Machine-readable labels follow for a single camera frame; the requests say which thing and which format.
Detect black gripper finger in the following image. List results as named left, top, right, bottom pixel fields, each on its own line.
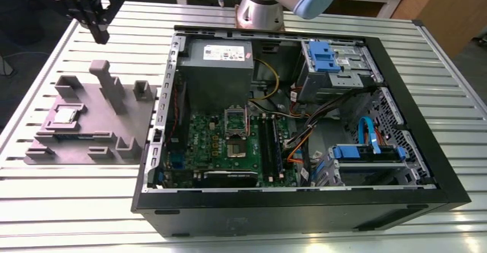
left=96, top=0, right=131, bottom=45
left=63, top=6, right=101, bottom=44

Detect silver CPU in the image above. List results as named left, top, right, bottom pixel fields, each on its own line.
left=52, top=109, right=80, bottom=123

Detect CPU socket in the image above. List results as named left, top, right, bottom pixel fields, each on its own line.
left=226, top=140, right=252, bottom=159

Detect grey parts rack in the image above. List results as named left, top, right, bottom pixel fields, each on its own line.
left=23, top=60, right=159, bottom=166

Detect grey power supply unit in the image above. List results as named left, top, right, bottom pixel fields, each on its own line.
left=178, top=39, right=255, bottom=112

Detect green RAM stick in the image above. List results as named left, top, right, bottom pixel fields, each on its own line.
left=52, top=133, right=96, bottom=140

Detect metal socket cover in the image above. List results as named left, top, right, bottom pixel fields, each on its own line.
left=224, top=107, right=248, bottom=139

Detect green motherboard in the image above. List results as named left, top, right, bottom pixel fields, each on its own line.
left=163, top=110, right=302, bottom=188

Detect blue plastic drive latch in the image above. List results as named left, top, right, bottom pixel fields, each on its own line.
left=308, top=41, right=335, bottom=62
left=315, top=58, right=342, bottom=73

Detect black RAM slot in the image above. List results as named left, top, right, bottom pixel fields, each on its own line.
left=259, top=115, right=272, bottom=181
left=268, top=115, right=282, bottom=181
left=264, top=115, right=276, bottom=181

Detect metal drive cage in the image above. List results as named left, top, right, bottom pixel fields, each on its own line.
left=296, top=39, right=383, bottom=103

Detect black graphics card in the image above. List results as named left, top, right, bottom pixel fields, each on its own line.
left=192, top=169, right=259, bottom=188

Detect hard disk in blue carrier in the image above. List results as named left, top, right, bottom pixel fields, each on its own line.
left=327, top=144, right=407, bottom=165

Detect black PC case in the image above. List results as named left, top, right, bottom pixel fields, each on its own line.
left=131, top=24, right=472, bottom=238

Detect wooden cabinet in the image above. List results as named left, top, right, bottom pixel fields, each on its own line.
left=391, top=0, right=487, bottom=62

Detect metal disk bay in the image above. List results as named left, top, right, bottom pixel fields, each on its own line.
left=311, top=144, right=435, bottom=190

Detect yellow wire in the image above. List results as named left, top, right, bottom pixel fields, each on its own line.
left=248, top=58, right=280, bottom=102

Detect white black wire bundle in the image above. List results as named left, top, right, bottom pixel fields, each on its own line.
left=248, top=97, right=310, bottom=120

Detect multicolour power wires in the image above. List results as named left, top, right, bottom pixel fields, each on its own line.
left=288, top=101, right=307, bottom=119

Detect black cable bundle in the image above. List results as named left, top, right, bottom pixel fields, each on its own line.
left=284, top=85, right=378, bottom=149

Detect orange wires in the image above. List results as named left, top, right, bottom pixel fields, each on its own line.
left=284, top=146, right=306, bottom=166

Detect blue SATA cable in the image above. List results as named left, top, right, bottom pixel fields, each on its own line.
left=356, top=116, right=382, bottom=154

